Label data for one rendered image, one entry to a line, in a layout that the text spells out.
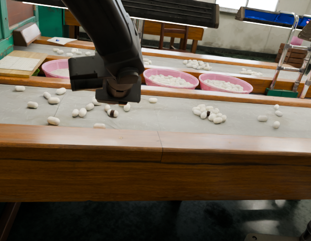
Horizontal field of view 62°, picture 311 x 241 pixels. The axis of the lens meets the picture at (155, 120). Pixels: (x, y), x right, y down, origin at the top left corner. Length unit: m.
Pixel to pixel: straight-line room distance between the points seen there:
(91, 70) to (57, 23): 3.09
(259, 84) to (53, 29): 2.65
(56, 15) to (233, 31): 4.33
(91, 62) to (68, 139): 0.26
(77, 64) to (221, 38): 6.17
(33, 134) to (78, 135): 0.11
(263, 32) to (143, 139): 6.51
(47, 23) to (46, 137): 2.95
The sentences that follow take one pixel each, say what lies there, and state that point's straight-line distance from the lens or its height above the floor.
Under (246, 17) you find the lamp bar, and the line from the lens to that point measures 1.58.
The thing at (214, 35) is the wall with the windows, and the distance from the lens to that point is 6.49.
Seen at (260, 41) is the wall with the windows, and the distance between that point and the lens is 7.10.
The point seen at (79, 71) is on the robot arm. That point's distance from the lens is 0.48.
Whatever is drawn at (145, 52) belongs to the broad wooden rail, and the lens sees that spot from 1.70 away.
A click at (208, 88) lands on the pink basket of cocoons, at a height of 0.75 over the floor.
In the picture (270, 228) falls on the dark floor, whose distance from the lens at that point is 1.75.
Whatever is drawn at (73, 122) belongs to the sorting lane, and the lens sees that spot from 0.81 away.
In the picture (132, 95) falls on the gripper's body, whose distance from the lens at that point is 0.59.
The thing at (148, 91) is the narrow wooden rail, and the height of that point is 0.76.
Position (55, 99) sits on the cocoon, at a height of 0.76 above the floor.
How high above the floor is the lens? 1.12
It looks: 27 degrees down
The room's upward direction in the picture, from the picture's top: 9 degrees clockwise
